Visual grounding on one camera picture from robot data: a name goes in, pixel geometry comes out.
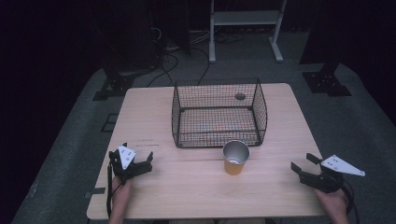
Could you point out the white metal stand frame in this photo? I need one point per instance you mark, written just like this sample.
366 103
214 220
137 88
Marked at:
246 18

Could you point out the black stand base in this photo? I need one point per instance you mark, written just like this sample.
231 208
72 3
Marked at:
327 82
113 85

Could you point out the person's left hand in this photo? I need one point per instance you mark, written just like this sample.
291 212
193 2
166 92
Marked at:
122 194

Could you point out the person's right hand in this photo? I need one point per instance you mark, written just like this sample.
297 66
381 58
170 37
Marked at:
333 202

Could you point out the black tape strip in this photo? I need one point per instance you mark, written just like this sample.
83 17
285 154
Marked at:
95 192

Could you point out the small dark round object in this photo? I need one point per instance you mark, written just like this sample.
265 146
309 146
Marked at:
240 96

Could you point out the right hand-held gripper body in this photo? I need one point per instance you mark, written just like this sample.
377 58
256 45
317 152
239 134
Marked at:
327 182

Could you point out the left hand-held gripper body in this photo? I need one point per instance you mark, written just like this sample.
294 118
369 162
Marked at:
124 169

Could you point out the orange cup with silver inside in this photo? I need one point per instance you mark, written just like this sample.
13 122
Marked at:
235 160

